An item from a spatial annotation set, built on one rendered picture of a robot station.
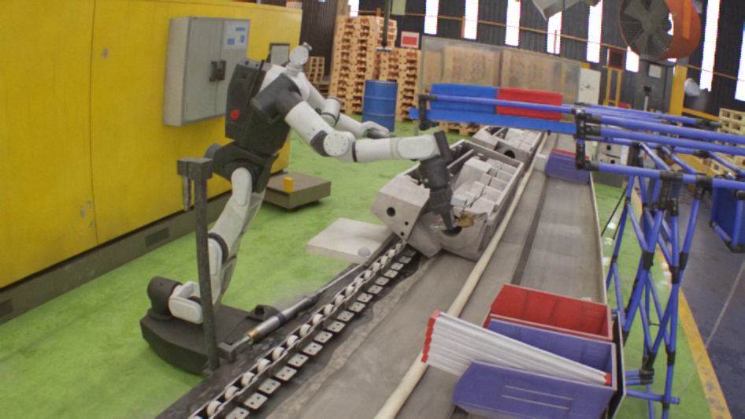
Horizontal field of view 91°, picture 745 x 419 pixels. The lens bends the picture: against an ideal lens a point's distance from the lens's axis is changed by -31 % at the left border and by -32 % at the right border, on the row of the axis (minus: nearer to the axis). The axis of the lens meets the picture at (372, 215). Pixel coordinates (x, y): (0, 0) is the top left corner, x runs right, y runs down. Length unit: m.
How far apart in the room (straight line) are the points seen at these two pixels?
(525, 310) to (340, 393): 0.54
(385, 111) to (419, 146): 7.13
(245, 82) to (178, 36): 1.67
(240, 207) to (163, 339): 0.77
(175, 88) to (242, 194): 1.63
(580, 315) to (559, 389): 0.38
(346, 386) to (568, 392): 0.49
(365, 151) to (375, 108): 7.06
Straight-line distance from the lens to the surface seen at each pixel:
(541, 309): 1.33
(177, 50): 3.40
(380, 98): 8.56
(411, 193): 1.74
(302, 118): 1.58
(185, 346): 2.26
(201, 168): 0.92
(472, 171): 2.21
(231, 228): 2.03
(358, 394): 1.09
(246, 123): 1.83
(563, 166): 3.43
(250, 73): 1.79
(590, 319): 1.34
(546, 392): 1.00
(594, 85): 7.80
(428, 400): 1.09
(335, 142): 1.53
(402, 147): 1.50
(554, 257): 1.99
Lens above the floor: 1.44
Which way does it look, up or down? 19 degrees down
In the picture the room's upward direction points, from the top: 5 degrees clockwise
